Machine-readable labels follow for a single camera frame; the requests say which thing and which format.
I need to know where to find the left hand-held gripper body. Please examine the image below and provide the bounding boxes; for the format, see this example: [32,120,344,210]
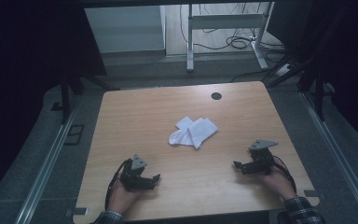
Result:
[119,153,152,192]

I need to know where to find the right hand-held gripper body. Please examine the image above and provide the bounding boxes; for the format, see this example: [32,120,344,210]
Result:
[247,138,280,175]

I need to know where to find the person's left hand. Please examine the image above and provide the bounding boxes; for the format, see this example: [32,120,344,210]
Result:
[107,177,145,216]

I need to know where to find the person's right hand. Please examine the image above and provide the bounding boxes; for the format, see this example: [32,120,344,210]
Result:
[258,167,298,202]

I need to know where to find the grey tape strip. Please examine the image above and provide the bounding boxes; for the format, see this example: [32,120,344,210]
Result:
[64,206,89,217]
[303,189,326,199]

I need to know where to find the black metal stand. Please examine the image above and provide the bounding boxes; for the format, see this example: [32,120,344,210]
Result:
[266,54,337,122]

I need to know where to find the white power strip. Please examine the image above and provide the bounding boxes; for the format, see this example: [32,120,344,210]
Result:
[274,63,294,77]

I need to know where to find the black tripod stand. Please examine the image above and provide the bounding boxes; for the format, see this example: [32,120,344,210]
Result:
[50,72,121,126]

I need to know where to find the white panel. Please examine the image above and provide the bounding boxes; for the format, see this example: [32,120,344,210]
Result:
[84,5,167,54]

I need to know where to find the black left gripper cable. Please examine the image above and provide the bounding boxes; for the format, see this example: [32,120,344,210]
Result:
[103,158,132,211]

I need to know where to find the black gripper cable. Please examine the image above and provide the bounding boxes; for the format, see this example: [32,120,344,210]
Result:
[103,158,132,211]
[271,155,298,194]

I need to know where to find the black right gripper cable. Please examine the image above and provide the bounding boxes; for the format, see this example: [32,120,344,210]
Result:
[271,155,298,194]

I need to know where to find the aluminium floor rail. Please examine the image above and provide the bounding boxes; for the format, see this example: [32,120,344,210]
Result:
[13,95,82,224]
[300,91,358,217]

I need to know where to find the black cables on floor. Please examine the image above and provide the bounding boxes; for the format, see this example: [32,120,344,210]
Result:
[179,3,288,63]

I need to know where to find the white metal desk frame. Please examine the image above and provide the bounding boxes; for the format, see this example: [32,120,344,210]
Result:
[186,2,275,74]

